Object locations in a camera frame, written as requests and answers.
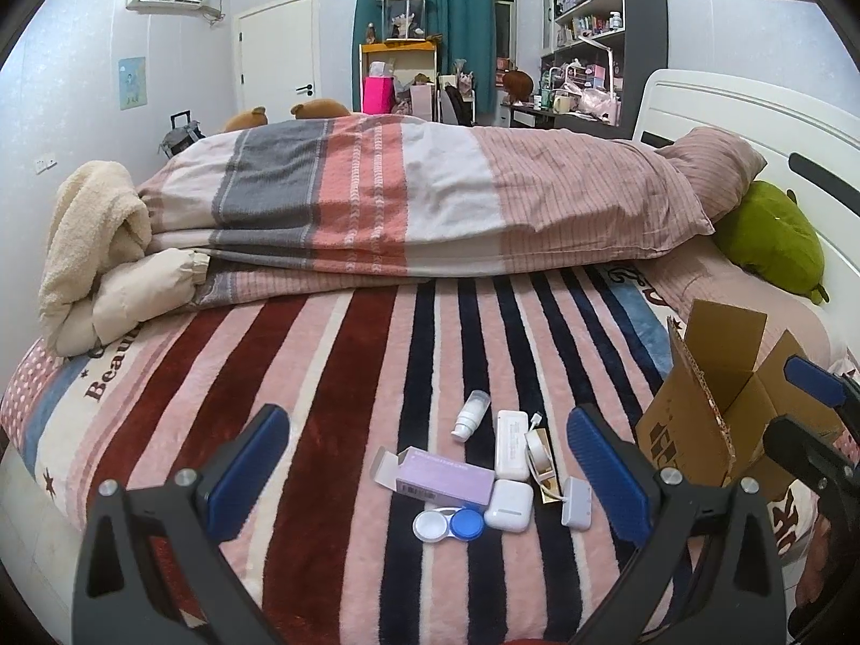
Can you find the white door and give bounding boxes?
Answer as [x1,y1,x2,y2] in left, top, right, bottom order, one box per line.
[236,0,318,125]

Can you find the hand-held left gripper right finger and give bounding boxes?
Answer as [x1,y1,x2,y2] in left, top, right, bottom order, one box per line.
[566,404,787,645]

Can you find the black chair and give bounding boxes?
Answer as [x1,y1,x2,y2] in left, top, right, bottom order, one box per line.
[440,84,475,127]

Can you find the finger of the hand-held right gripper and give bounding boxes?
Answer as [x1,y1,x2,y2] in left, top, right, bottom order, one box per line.
[784,355,860,421]
[762,414,860,505]

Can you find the striped fleece blanket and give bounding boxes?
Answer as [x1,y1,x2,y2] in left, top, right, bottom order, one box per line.
[0,265,860,645]

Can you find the folded striped quilt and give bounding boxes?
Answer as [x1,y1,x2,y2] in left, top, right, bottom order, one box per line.
[138,114,713,310]

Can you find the white adapter with cable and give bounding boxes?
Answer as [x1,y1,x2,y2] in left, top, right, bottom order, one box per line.
[524,413,593,528]

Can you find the brown plush toy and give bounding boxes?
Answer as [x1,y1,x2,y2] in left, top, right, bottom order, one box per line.
[500,69,535,105]

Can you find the brown teddy bear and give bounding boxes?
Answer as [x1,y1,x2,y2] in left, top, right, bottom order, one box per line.
[290,99,352,120]
[224,106,270,134]

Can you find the dark bookshelf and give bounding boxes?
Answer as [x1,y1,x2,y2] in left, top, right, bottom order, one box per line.
[541,0,669,142]

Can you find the small white pump bottle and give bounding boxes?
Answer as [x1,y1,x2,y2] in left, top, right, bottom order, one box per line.
[450,390,491,445]

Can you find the pink box on shelf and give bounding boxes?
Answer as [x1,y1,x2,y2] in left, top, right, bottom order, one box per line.
[363,76,395,115]

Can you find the grey suitcase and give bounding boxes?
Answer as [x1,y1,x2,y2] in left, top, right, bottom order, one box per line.
[159,111,206,162]

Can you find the brown cardboard box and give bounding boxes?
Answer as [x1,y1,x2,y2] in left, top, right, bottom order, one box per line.
[635,299,848,505]

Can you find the cluttered desk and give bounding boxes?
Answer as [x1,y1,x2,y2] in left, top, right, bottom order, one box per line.
[497,99,619,137]

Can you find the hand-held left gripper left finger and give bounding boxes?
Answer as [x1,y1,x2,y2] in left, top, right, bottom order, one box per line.
[73,404,291,645]

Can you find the blue wall poster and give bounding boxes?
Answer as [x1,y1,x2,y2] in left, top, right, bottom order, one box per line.
[118,56,147,111]

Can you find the blue white contact lens case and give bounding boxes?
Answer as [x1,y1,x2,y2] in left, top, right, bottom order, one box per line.
[412,508,485,543]

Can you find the cream fleece blanket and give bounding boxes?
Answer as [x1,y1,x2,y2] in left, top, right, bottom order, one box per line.
[38,160,154,357]

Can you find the purple paper box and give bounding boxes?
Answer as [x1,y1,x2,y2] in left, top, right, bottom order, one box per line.
[371,447,497,508]

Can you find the yellow shelf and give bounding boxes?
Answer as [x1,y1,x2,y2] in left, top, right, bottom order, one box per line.
[359,40,441,115]

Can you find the window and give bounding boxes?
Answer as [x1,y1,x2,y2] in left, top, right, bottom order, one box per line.
[492,0,517,71]

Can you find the teal curtain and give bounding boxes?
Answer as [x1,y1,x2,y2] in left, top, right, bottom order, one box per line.
[354,0,495,115]

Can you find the glass display case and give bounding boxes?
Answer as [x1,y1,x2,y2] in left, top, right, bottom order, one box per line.
[376,0,429,43]

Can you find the green plush toy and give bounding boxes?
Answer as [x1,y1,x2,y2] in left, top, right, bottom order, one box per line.
[712,181,830,305]

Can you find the white bed headboard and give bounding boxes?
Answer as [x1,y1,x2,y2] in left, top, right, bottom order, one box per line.
[632,68,860,364]

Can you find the white rectangular plastic case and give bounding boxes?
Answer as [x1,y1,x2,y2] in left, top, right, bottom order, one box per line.
[494,409,533,483]

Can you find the white desk lamp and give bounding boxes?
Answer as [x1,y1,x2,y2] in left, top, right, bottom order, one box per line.
[578,37,622,82]

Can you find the pink striped pillow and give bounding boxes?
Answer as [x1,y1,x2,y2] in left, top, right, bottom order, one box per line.
[655,126,768,223]

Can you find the pink bed sheet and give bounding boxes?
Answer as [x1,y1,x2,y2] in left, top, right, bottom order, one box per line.
[638,252,841,364]

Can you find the white earbuds case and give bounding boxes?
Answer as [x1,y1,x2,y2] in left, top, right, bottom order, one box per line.
[484,479,535,533]

